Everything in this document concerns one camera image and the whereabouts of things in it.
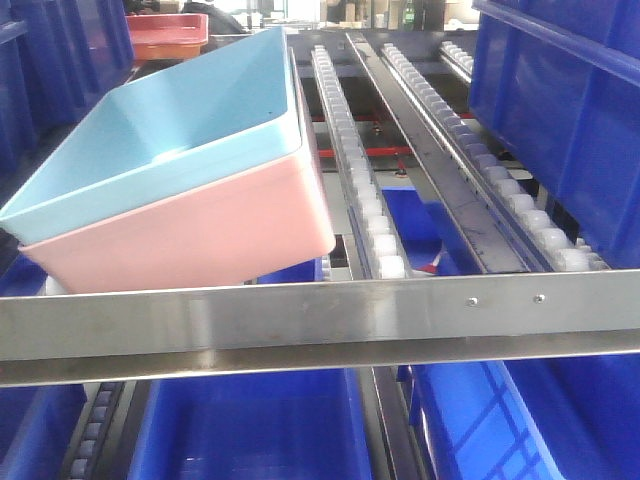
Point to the pink plastic box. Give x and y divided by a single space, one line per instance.
244 226

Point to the blue bin lower right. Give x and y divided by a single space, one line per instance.
530 415

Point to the white roller track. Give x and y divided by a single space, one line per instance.
380 251
515 209

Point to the red plastic tray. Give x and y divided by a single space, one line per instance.
167 36

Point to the blue bin lower middle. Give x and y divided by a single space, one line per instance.
284 425

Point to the white roller track right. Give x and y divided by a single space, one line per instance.
515 209

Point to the blue bin far left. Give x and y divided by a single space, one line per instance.
58 59

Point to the white roller track middle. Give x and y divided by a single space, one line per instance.
380 251

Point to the light blue plastic box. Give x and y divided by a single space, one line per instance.
182 127

